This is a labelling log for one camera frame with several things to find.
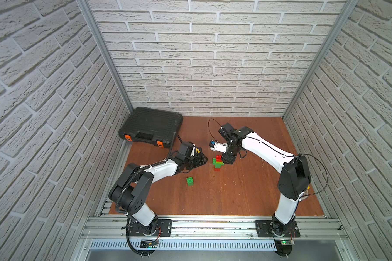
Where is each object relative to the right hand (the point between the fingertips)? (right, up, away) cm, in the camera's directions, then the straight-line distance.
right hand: (230, 154), depth 87 cm
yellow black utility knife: (-18, 0, +13) cm, 22 cm away
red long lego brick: (-8, 0, -9) cm, 12 cm away
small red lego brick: (-7, -9, +5) cm, 13 cm away
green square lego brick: (-22, -14, -2) cm, 26 cm away
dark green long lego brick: (-8, -5, -2) cm, 9 cm away
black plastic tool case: (-50, +17, +19) cm, 56 cm away
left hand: (-13, -3, +2) cm, 14 cm away
